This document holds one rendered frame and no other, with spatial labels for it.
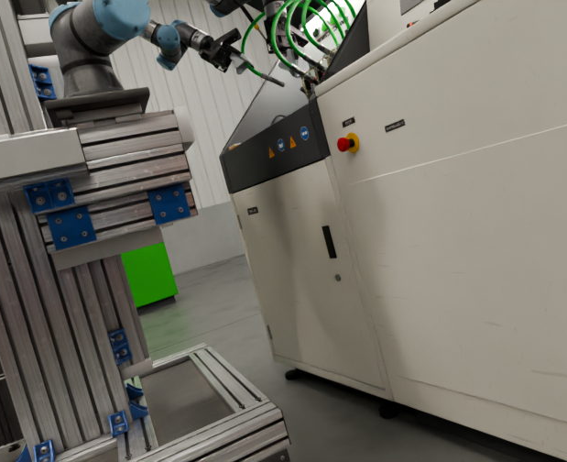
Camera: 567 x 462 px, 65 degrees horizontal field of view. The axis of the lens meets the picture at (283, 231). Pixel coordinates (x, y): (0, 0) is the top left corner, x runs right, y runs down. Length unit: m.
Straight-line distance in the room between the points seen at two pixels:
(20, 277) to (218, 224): 6.92
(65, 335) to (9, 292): 0.17
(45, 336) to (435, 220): 1.00
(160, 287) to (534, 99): 4.19
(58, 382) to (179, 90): 7.47
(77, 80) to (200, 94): 7.37
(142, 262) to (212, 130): 4.22
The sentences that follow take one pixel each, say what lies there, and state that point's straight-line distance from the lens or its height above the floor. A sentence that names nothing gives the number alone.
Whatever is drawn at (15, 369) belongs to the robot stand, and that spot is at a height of 0.47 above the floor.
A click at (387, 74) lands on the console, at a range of 1.07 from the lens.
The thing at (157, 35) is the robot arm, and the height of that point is 1.37.
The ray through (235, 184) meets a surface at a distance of 1.76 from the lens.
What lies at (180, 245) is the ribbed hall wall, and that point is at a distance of 7.95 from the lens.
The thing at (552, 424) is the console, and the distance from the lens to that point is 1.08.
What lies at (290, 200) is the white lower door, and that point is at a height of 0.70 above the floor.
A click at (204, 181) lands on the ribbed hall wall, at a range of 8.17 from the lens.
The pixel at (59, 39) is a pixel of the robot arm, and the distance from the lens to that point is 1.23.
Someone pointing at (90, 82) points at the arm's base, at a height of 1.08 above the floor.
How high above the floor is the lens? 0.69
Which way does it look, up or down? 3 degrees down
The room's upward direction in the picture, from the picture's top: 15 degrees counter-clockwise
